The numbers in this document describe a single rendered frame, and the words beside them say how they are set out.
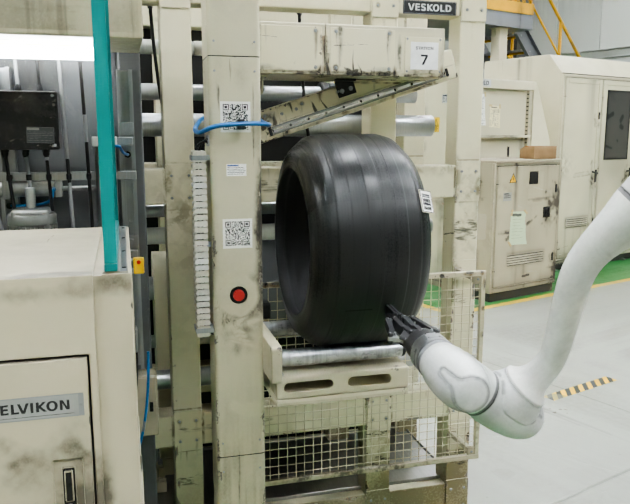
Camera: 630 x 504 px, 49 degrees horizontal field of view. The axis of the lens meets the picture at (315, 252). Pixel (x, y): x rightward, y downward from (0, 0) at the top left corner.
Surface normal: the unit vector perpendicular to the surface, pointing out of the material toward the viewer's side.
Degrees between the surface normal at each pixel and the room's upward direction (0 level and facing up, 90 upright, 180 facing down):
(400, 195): 60
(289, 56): 90
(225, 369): 90
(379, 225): 75
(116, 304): 90
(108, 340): 90
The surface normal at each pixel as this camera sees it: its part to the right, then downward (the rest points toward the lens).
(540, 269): 0.56, 0.14
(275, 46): 0.26, 0.16
